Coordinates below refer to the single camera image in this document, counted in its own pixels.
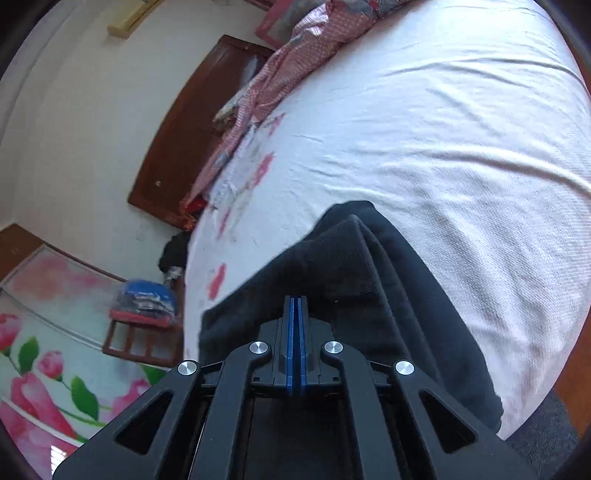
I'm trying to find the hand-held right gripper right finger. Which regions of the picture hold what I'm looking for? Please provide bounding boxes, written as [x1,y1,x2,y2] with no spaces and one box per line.
[296,295,540,480]

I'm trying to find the dark grey rug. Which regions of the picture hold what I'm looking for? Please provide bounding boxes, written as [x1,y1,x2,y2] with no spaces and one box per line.
[502,394,580,467]

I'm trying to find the red cloth item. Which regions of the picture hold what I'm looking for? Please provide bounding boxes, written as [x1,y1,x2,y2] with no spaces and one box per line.
[181,196,209,230]

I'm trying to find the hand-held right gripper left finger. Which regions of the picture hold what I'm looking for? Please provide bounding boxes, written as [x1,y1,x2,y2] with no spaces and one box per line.
[52,295,297,480]

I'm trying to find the bed with white floral sheet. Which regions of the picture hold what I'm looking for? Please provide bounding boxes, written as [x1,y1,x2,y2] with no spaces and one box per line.
[183,0,591,439]

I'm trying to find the red patterned quilt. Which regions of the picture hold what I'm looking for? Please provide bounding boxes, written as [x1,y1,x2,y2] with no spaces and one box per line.
[184,0,419,210]

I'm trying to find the black sports pants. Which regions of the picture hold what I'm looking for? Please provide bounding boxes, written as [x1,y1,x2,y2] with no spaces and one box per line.
[198,200,504,435]

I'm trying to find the brown wooden chair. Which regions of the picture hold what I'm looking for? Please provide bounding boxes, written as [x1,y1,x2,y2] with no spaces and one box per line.
[102,308,184,371]

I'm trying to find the pile of dark clothes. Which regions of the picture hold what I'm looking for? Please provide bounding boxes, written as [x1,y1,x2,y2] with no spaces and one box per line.
[158,230,194,278]

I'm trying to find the pink edged cartoon pillow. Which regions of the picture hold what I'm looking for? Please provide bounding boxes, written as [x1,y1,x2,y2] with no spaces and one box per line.
[255,0,324,50]

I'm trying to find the brown wooden headboard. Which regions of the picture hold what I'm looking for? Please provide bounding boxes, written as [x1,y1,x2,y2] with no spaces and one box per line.
[127,34,279,232]

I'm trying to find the beige air conditioner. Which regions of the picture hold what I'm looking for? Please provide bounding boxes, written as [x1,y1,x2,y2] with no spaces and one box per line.
[106,0,163,36]

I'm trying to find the floral print wardrobe door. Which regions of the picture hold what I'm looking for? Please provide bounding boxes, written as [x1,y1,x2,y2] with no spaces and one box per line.
[0,223,182,480]

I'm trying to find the clear plastic bag of clothes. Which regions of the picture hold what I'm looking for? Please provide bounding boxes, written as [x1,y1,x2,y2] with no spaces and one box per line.
[115,279,179,325]

